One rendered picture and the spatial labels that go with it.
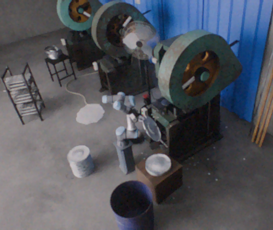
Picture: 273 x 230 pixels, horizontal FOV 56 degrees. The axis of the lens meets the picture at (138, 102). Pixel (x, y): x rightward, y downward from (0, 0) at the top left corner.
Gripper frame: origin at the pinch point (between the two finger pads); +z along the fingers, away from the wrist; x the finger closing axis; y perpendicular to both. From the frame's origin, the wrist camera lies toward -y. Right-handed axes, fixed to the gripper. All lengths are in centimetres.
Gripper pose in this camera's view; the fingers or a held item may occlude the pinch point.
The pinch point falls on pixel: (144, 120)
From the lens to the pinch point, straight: 256.8
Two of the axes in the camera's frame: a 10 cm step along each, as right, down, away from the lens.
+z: 7.7, 4.3, 4.8
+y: -2.0, -5.6, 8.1
